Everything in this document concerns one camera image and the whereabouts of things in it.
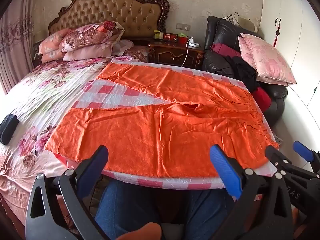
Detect small red floral pillow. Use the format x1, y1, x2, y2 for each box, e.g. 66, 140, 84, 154
124, 45, 150, 63

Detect pink floral cushion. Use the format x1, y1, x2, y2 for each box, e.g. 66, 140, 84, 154
237, 33, 297, 87

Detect dark wooden nightstand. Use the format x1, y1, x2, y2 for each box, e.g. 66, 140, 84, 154
147, 41, 205, 69

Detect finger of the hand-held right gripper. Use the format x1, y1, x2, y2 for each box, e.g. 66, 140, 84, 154
264, 145, 288, 178
292, 141, 320, 173

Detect white charger with cable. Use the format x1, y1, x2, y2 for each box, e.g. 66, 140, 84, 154
181, 35, 201, 67

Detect black leather sofa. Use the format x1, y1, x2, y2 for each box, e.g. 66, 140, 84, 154
202, 16, 288, 128

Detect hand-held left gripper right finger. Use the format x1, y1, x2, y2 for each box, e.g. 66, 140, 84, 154
209, 144, 293, 240

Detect dark floral folded quilt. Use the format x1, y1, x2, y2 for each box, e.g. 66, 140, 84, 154
61, 21, 125, 53

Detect red cloth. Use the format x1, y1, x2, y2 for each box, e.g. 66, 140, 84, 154
251, 86, 272, 114

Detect orange pants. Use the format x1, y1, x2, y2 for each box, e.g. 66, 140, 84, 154
44, 62, 280, 179

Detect wire clothes hanger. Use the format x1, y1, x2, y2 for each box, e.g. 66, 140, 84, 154
221, 15, 240, 25

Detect orange slipper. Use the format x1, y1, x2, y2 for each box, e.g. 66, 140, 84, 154
116, 222, 163, 240

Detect tufted carved wooden headboard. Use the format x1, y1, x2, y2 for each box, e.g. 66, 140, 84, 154
48, 0, 170, 40

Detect person's blue jeans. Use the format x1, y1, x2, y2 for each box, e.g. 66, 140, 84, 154
94, 179, 235, 240

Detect floral bed sheet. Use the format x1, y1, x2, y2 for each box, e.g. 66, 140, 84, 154
0, 55, 118, 228

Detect white wardrobe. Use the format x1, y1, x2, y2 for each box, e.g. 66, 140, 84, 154
259, 0, 320, 120

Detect red tassel ornament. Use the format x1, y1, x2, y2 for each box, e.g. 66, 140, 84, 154
272, 17, 282, 48

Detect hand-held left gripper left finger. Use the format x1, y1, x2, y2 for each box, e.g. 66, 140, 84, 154
25, 145, 110, 240

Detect white pillow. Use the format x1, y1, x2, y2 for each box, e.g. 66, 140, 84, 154
110, 39, 134, 57

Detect pale pink pillow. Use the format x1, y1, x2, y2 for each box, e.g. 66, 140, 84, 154
62, 42, 113, 62

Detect black clothes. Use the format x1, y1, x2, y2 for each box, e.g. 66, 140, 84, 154
225, 55, 260, 93

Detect maroon cushion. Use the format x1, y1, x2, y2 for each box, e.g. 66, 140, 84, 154
211, 43, 242, 58

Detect pink patterned curtain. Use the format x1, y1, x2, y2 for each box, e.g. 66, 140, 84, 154
0, 0, 35, 95

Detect dark blue case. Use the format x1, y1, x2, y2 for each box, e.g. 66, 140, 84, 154
0, 114, 20, 145

